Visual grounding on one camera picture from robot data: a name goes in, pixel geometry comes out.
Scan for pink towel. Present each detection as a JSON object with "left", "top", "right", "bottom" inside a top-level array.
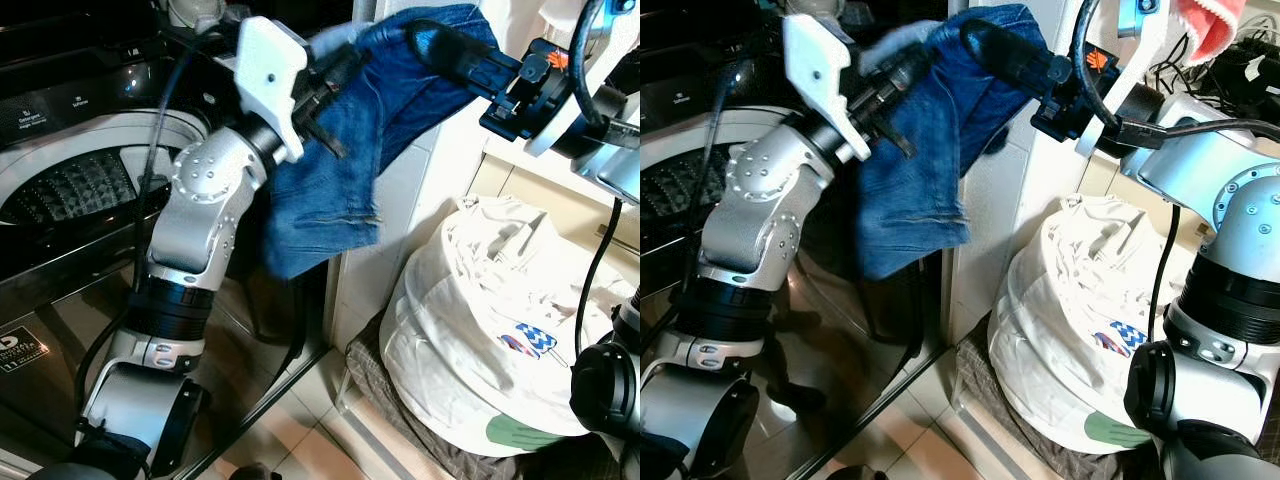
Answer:
[{"left": 1172, "top": 0, "right": 1250, "bottom": 67}]

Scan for blue denim jeans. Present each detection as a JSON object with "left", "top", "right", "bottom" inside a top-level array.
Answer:
[
  {"left": 855, "top": 3, "right": 1051, "bottom": 282},
  {"left": 262, "top": 3, "right": 501, "bottom": 280}
]

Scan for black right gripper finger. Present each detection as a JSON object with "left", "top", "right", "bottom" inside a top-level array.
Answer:
[
  {"left": 959, "top": 17, "right": 1072, "bottom": 90},
  {"left": 404, "top": 19, "right": 524, "bottom": 94}
]

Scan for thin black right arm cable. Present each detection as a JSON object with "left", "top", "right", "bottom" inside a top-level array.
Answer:
[
  {"left": 1147, "top": 205, "right": 1184, "bottom": 343},
  {"left": 574, "top": 198, "right": 624, "bottom": 357}
]

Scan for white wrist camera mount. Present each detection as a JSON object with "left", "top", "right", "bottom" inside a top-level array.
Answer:
[
  {"left": 1075, "top": 0, "right": 1183, "bottom": 159},
  {"left": 783, "top": 13, "right": 874, "bottom": 165},
  {"left": 232, "top": 16, "right": 310, "bottom": 164},
  {"left": 524, "top": 0, "right": 641, "bottom": 158}
]

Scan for thick black wrist cable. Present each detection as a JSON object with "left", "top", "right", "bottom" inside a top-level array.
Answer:
[
  {"left": 568, "top": 0, "right": 641, "bottom": 136},
  {"left": 1072, "top": 0, "right": 1280, "bottom": 151}
]

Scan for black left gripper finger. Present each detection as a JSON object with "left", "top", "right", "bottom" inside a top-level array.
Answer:
[
  {"left": 304, "top": 114, "right": 350, "bottom": 161},
  {"left": 874, "top": 114, "right": 917, "bottom": 160}
]

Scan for white cloth laundry bag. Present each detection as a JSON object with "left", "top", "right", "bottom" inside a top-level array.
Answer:
[
  {"left": 988, "top": 194, "right": 1217, "bottom": 457},
  {"left": 380, "top": 194, "right": 641, "bottom": 459}
]

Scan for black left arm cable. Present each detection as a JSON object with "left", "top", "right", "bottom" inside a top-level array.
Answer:
[
  {"left": 640, "top": 55, "right": 747, "bottom": 346},
  {"left": 75, "top": 45, "right": 201, "bottom": 421}
]

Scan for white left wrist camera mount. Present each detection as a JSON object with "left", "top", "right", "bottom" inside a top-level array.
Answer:
[
  {"left": 783, "top": 13, "right": 874, "bottom": 165},
  {"left": 232, "top": 16, "right": 310, "bottom": 164}
]

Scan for black top-load washing machine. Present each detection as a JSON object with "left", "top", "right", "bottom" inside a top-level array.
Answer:
[
  {"left": 640, "top": 0, "right": 963, "bottom": 480},
  {"left": 0, "top": 0, "right": 336, "bottom": 479}
]

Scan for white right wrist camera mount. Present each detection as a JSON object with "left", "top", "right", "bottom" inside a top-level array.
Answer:
[
  {"left": 524, "top": 0, "right": 641, "bottom": 158},
  {"left": 1075, "top": 0, "right": 1183, "bottom": 159}
]

